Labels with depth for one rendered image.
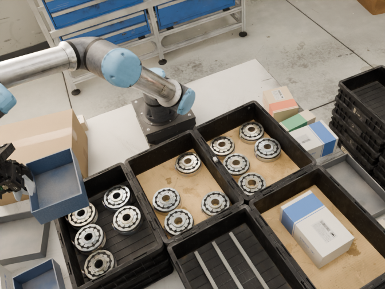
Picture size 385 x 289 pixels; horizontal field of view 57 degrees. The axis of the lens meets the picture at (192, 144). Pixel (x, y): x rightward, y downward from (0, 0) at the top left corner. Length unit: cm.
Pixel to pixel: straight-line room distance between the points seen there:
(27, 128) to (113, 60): 75
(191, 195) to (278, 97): 69
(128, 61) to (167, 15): 207
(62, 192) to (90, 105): 202
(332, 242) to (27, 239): 116
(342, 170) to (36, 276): 128
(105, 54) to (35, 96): 242
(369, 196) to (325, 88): 160
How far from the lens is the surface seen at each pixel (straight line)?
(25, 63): 114
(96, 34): 310
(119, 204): 136
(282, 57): 331
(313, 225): 119
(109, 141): 180
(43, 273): 154
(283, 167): 141
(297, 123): 167
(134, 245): 130
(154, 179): 142
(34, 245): 161
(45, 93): 351
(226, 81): 197
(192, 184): 138
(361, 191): 156
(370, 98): 226
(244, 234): 126
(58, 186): 123
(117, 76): 113
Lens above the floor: 196
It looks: 49 degrees down
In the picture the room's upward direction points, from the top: 11 degrees counter-clockwise
